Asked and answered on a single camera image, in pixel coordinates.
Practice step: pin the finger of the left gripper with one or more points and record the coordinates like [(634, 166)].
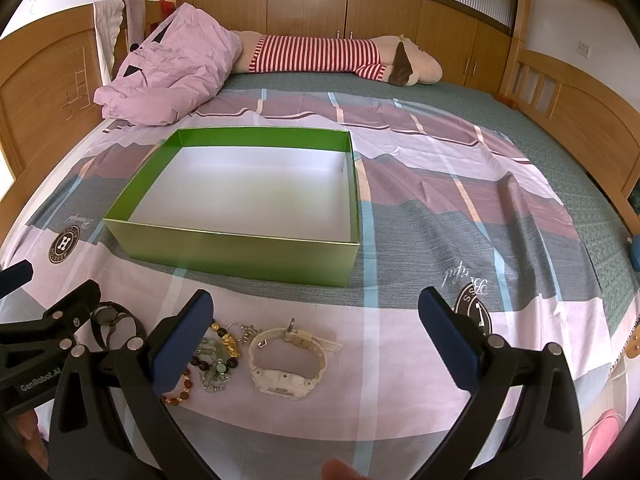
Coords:
[(14, 277), (73, 310)]

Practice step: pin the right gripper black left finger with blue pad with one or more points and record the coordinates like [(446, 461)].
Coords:
[(87, 437)]

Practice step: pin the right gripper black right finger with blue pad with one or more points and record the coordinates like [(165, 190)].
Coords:
[(544, 438)]

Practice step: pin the black wrist watch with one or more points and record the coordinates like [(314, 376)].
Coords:
[(104, 320)]

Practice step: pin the white wrist watch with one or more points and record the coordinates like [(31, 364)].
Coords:
[(288, 361)]

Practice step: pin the person's left hand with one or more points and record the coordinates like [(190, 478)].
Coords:
[(27, 426)]

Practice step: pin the person's right hand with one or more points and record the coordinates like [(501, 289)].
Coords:
[(335, 469)]

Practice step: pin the pink round object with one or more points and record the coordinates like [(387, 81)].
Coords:
[(601, 435)]

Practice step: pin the plaid bed sheet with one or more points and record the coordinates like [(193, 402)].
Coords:
[(444, 201)]

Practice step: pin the wooden headboard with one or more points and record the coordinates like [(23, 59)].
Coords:
[(49, 72)]

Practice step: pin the green cardboard box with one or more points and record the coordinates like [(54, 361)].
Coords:
[(267, 203)]

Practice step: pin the pink crumpled quilt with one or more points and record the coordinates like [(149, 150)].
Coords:
[(183, 64)]

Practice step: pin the hanging towel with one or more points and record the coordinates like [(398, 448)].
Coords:
[(108, 16)]

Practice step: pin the wooden footboard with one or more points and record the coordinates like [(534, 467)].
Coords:
[(573, 68)]

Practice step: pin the wooden wall cabinets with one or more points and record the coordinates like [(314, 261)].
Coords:
[(472, 50)]

